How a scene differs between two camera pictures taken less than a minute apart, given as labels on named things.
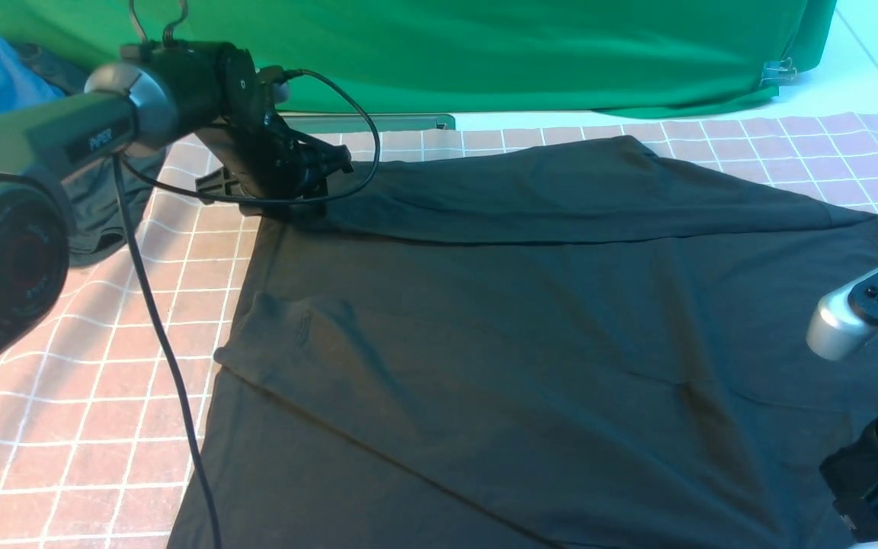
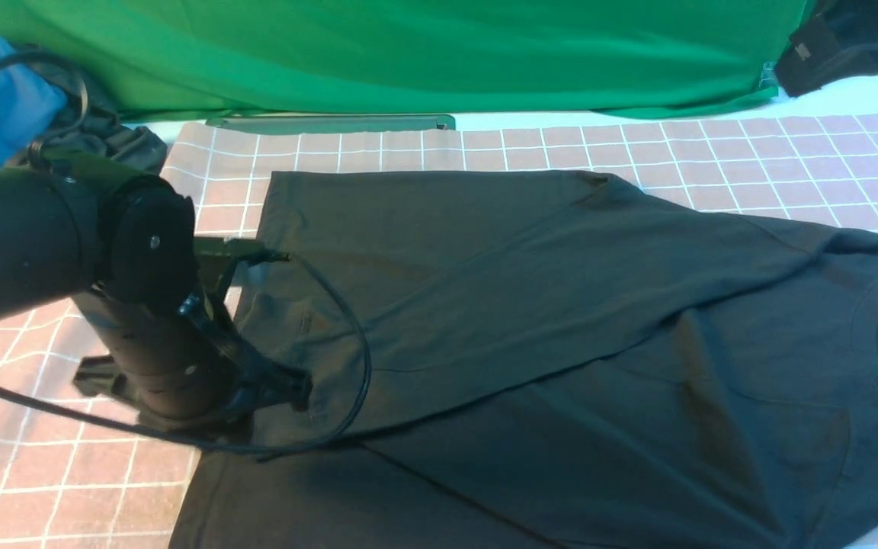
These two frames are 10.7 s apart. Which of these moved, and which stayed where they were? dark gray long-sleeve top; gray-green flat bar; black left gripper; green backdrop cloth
Moved: black left gripper
Stayed: gray-green flat bar; green backdrop cloth; dark gray long-sleeve top
